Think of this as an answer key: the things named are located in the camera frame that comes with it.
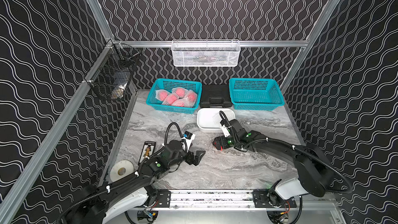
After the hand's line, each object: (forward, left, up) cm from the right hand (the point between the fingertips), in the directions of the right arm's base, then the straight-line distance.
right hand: (219, 140), depth 88 cm
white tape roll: (-15, +53, -6) cm, 56 cm away
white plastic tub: (+18, +6, -5) cm, 20 cm away
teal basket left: (+35, +26, 0) cm, 44 cm away
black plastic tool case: (+33, +1, +2) cm, 33 cm away
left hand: (-7, +11, +7) cm, 15 cm away
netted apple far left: (+35, +39, +2) cm, 53 cm away
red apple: (+26, +26, +2) cm, 36 cm away
